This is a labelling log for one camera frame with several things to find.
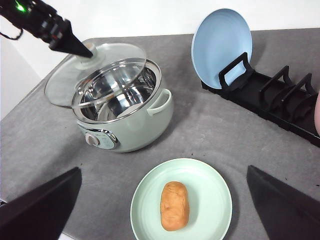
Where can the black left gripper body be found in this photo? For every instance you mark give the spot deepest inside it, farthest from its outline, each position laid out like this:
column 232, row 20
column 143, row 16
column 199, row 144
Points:
column 51, row 27

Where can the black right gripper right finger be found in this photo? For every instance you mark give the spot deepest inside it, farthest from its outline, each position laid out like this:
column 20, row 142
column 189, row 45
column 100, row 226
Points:
column 286, row 214

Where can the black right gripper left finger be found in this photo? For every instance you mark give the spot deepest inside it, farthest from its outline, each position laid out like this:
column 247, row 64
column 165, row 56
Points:
column 41, row 213

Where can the glass steamer lid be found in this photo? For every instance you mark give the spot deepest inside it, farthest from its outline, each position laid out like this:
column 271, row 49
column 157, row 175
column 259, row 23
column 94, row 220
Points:
column 80, row 80

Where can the green plate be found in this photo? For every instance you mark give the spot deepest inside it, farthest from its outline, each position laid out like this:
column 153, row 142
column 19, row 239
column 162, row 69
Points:
column 210, row 201

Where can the brown potato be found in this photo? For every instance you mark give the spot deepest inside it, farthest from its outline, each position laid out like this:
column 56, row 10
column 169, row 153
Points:
column 174, row 206

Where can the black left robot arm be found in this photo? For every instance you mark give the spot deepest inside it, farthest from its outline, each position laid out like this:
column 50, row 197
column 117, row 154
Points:
column 24, row 14

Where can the green electric steamer pot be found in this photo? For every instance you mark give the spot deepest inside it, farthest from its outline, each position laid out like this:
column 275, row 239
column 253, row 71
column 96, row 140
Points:
column 131, row 121

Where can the pink plate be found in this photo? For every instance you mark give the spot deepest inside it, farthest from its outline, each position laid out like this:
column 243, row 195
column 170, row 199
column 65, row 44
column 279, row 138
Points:
column 317, row 114

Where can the blue plate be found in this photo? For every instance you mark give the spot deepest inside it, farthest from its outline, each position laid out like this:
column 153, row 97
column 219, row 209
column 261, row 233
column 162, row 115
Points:
column 220, row 37

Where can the black dish rack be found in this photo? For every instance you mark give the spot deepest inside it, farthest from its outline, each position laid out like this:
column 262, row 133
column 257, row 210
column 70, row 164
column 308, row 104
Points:
column 292, row 107

